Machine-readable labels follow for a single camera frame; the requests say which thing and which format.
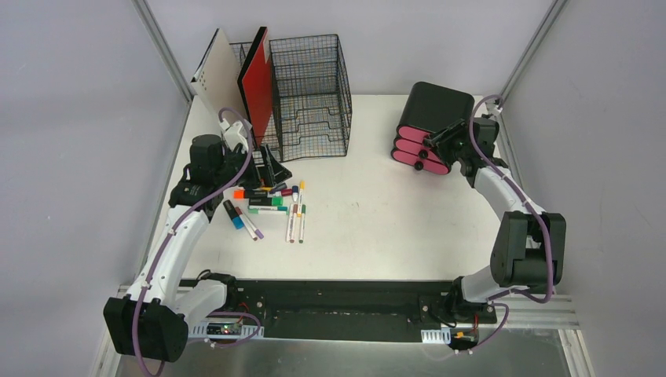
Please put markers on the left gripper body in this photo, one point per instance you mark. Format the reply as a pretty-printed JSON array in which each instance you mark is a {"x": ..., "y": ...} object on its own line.
[{"x": 261, "y": 163}]

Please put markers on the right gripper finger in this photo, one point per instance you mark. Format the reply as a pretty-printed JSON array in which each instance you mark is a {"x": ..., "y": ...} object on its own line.
[
  {"x": 439, "y": 149},
  {"x": 445, "y": 136}
]

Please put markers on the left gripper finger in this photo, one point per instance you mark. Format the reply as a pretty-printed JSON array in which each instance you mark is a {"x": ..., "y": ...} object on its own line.
[
  {"x": 259, "y": 170},
  {"x": 277, "y": 170}
]

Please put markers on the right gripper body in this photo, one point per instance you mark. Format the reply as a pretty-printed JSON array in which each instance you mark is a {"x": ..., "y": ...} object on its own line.
[{"x": 456, "y": 145}]

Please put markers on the yellow cap white marker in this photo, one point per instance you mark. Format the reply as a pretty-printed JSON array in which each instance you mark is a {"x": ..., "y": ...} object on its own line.
[{"x": 297, "y": 192}]

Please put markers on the black pink drawer unit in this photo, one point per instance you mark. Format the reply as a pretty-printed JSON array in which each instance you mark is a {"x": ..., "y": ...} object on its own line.
[{"x": 429, "y": 109}]

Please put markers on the brown cap white marker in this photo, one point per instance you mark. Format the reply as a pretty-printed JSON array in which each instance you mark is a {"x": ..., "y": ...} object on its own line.
[{"x": 289, "y": 237}]

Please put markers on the red A4 folder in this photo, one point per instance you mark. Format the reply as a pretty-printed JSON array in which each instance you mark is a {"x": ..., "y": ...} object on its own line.
[{"x": 256, "y": 86}]

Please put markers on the white A4 folder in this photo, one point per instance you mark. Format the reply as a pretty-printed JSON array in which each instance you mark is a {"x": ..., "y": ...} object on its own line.
[{"x": 215, "y": 80}]

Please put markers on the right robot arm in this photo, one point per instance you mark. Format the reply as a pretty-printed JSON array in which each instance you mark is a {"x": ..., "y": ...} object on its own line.
[{"x": 527, "y": 255}]

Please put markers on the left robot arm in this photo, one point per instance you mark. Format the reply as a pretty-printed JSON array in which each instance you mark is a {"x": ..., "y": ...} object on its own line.
[{"x": 150, "y": 319}]

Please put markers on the orange cap black marker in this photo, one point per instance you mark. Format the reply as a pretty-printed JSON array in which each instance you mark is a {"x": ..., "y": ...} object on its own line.
[{"x": 250, "y": 194}]

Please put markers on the green cap black marker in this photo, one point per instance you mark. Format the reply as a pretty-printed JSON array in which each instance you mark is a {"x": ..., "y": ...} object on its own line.
[{"x": 275, "y": 201}]

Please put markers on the purple cap white marker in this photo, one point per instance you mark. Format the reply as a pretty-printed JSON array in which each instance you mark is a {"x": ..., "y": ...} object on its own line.
[{"x": 257, "y": 234}]

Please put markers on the black blue marker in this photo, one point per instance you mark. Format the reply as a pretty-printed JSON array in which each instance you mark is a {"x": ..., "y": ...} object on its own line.
[{"x": 233, "y": 214}]

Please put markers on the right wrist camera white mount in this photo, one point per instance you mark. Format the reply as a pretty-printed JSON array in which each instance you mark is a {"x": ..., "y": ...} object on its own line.
[{"x": 494, "y": 103}]

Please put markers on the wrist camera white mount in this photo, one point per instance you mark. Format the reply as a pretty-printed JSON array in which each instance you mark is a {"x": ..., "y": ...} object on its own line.
[
  {"x": 234, "y": 135},
  {"x": 494, "y": 103}
]

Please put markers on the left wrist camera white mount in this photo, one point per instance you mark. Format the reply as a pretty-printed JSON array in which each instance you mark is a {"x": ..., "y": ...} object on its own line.
[{"x": 234, "y": 135}]

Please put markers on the black wire mesh desk organizer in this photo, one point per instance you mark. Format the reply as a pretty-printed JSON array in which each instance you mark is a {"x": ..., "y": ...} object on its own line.
[{"x": 312, "y": 104}]

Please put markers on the black mounting base plate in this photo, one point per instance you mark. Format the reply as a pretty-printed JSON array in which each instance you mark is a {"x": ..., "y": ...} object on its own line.
[{"x": 348, "y": 310}]

